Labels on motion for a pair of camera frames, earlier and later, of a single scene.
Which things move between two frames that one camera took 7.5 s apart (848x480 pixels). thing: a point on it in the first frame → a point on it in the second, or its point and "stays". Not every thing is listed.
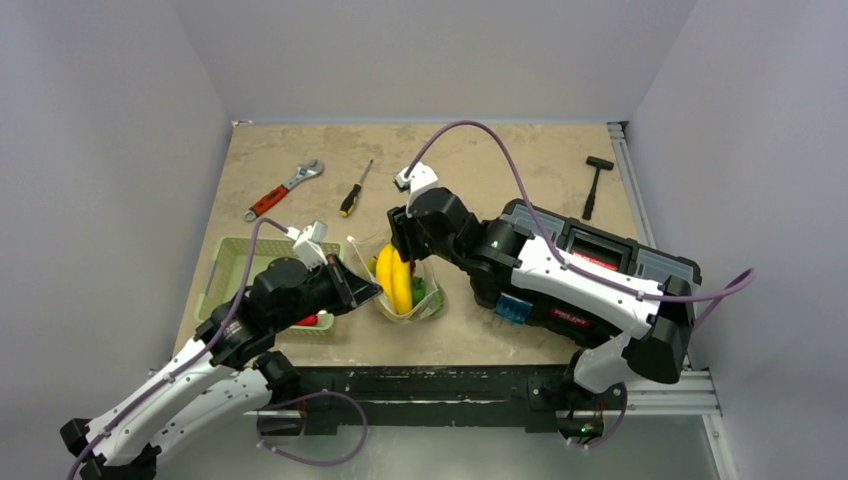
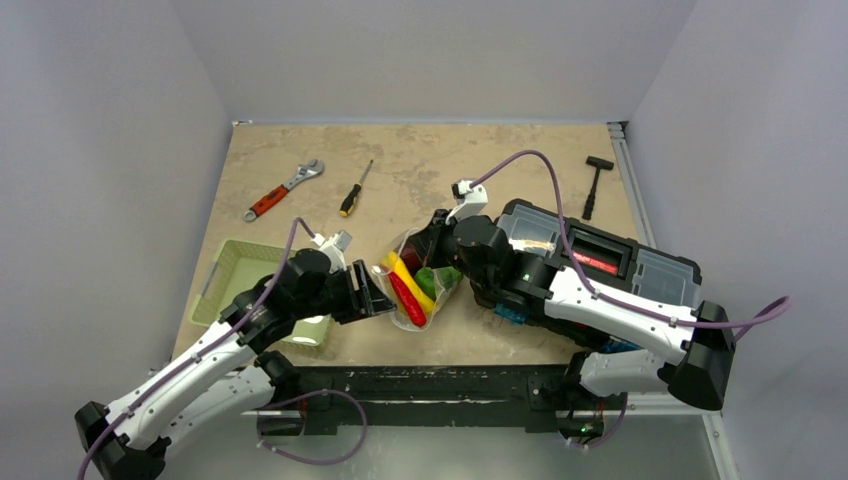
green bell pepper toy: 418,290 → 439,280
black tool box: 593,247 stays
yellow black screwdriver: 350,199 stays
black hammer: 599,164 stays
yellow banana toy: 393,276 → 392,262
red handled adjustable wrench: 303,171 stays
